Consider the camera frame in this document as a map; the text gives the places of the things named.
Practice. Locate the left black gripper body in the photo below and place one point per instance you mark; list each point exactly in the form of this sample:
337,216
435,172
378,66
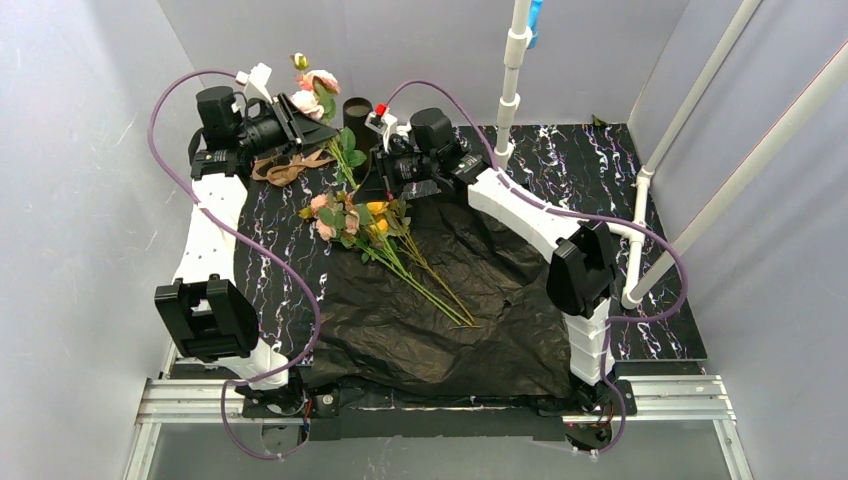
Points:
290,120

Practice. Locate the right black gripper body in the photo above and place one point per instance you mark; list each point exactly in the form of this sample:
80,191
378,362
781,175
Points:
387,166

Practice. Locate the dark pink rose stem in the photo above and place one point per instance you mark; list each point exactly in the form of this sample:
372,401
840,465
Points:
316,98

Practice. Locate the tan satin ribbon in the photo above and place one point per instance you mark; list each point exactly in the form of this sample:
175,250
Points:
281,170

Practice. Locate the yellow rose stem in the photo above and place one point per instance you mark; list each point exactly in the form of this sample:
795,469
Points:
390,228

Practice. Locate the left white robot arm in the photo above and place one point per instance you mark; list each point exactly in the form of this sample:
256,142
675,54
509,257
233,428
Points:
204,311

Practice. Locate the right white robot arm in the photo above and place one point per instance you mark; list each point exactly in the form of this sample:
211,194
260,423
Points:
582,266

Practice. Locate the black cone vase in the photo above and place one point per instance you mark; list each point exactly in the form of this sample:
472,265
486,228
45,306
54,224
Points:
355,112

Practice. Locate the pale pink rose stem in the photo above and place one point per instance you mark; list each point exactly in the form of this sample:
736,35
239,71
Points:
339,219

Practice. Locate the blue clip on pipe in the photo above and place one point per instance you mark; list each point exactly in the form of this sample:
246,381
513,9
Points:
532,21

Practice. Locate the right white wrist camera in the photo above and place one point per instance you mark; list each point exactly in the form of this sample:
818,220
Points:
382,124

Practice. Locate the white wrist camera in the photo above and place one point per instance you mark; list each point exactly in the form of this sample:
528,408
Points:
382,124
255,82

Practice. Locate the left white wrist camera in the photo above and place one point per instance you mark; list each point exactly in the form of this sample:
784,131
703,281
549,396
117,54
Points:
255,82

